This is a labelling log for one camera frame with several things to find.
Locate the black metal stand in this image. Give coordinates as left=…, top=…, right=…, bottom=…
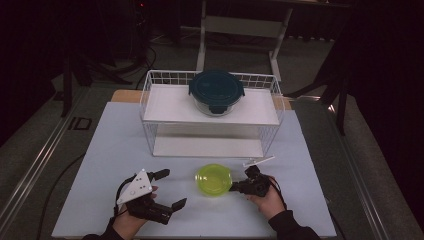
left=53, top=43, right=134, bottom=118
left=286, top=39, right=353, bottom=136

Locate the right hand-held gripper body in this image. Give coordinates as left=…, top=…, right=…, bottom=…
left=238, top=155, right=277, bottom=198

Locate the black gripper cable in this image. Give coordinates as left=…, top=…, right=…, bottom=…
left=113, top=175, right=138, bottom=218
left=267, top=175, right=288, bottom=212

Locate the wooden table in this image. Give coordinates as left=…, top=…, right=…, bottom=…
left=110, top=89, right=294, bottom=111

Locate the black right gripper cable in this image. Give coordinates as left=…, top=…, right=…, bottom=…
left=267, top=175, right=288, bottom=212

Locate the person's right hand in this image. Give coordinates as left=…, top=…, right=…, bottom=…
left=245, top=175, right=288, bottom=221

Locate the bundle of black cables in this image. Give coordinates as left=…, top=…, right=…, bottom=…
left=109, top=33, right=158, bottom=91

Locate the green plastic bowl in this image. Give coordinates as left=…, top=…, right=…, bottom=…
left=194, top=163, right=233, bottom=198

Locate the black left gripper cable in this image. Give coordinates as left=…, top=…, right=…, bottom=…
left=113, top=175, right=138, bottom=218

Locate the white metal desk frame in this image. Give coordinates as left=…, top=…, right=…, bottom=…
left=195, top=0, right=294, bottom=83

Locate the silver metal floor rail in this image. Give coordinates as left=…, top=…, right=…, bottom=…
left=293, top=94, right=391, bottom=240
left=0, top=86, right=91, bottom=228

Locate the pale blue table mat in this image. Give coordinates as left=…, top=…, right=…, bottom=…
left=51, top=101, right=338, bottom=238

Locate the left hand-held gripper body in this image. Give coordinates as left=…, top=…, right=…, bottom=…
left=114, top=168, right=174, bottom=226

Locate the round container with teal lid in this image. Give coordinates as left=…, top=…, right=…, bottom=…
left=188, top=69, right=246, bottom=118

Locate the person's left hand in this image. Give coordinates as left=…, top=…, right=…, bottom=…
left=111, top=184, right=159, bottom=240

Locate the black floor cable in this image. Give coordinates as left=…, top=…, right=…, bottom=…
left=34, top=151, right=88, bottom=240

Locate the white wire shelf rack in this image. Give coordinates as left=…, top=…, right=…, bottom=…
left=139, top=69, right=286, bottom=159

